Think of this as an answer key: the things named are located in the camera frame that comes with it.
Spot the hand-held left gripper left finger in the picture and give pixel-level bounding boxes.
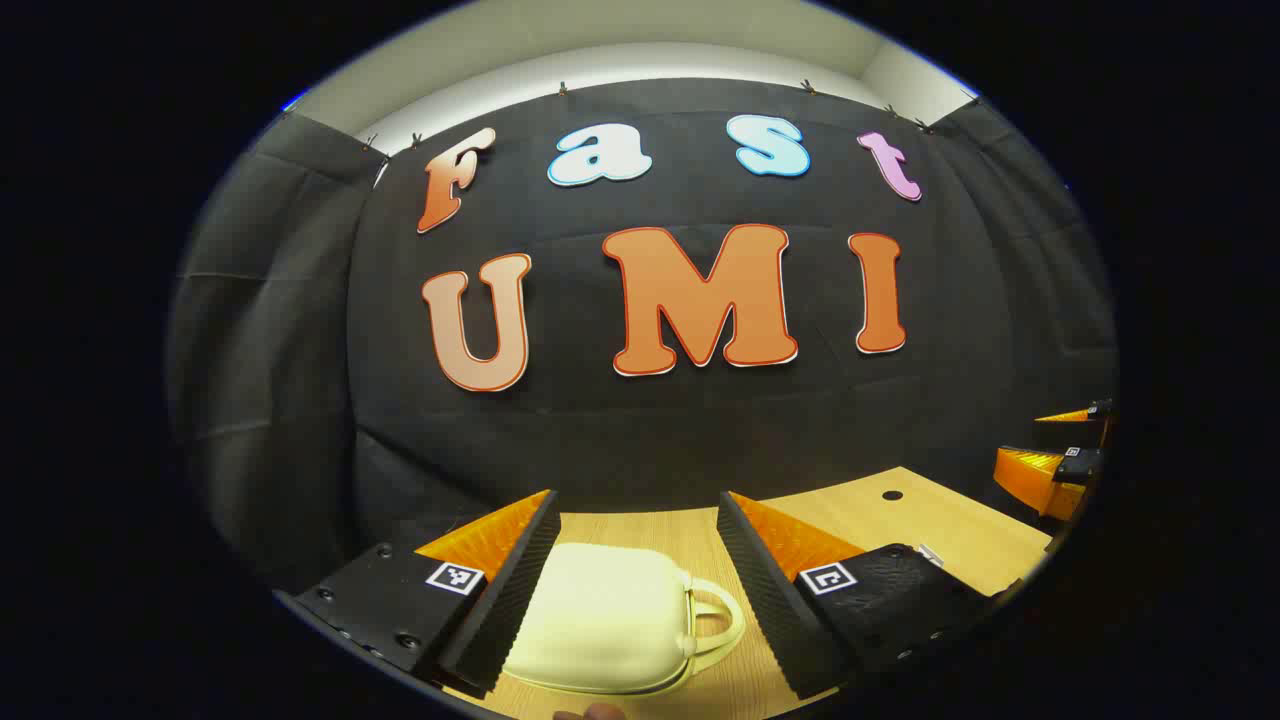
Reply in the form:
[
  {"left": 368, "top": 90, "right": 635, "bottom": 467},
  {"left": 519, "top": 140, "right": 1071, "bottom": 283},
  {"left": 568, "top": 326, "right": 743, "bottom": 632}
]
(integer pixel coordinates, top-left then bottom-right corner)
[{"left": 290, "top": 488, "right": 563, "bottom": 701}]

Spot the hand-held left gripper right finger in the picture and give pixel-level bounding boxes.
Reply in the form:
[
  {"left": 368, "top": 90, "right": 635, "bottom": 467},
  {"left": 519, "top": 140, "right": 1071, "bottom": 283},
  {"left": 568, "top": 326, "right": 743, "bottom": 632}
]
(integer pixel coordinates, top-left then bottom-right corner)
[{"left": 716, "top": 490, "right": 1026, "bottom": 701}]

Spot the pale yellow suitcase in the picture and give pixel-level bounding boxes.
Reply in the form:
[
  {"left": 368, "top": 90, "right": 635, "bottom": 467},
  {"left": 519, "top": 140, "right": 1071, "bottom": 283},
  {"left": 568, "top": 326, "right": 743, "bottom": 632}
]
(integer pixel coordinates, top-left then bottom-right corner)
[{"left": 500, "top": 542, "right": 747, "bottom": 696}]

